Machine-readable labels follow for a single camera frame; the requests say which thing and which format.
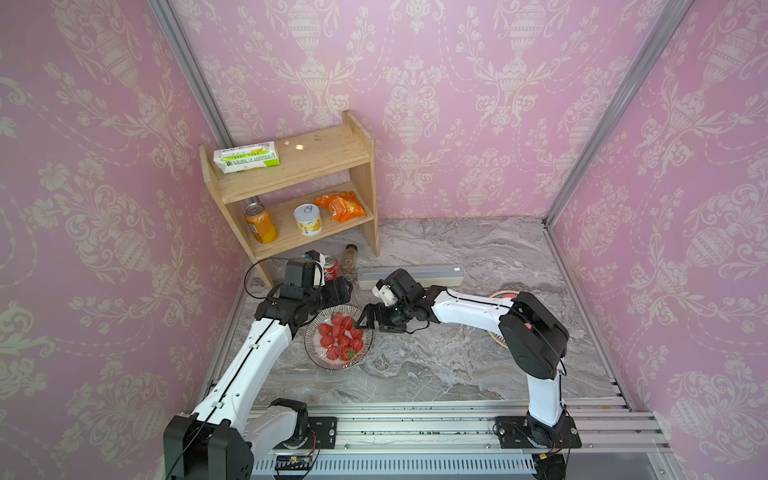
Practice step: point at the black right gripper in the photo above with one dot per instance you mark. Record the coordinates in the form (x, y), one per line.
(371, 310)

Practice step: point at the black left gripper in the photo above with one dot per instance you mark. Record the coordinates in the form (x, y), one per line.
(337, 298)

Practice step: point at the cream plastic wrap dispenser box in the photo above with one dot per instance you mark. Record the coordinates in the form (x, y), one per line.
(449, 275)

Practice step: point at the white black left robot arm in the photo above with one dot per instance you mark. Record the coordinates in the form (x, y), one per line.
(252, 372)

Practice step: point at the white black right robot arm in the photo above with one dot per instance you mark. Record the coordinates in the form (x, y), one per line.
(536, 340)

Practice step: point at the red cola can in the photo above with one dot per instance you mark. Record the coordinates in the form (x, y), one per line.
(331, 268)

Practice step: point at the white yellow tin can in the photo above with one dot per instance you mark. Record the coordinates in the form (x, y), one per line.
(308, 219)

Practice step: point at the orange snack bag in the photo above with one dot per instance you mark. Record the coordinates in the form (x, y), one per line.
(343, 206)

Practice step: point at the orange drink can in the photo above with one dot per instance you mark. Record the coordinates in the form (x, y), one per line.
(260, 223)

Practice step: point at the wooden two-tier shelf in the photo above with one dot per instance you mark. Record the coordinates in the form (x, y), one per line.
(346, 147)

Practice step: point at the green white carton box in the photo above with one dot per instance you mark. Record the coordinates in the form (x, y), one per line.
(248, 157)

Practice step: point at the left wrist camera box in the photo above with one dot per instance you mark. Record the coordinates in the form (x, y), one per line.
(319, 261)

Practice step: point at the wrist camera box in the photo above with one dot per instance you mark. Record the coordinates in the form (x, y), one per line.
(384, 293)
(319, 261)

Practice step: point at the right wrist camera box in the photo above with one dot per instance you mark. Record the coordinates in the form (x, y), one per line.
(384, 293)

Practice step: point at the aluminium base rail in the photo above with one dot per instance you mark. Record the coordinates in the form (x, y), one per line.
(597, 438)

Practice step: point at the aluminium corner frame post left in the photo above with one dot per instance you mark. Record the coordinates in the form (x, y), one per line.
(191, 69)

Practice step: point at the aluminium corner frame post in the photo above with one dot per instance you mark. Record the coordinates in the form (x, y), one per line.
(191, 69)
(670, 17)

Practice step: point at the aluminium corner frame post right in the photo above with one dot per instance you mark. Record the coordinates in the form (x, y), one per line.
(670, 17)

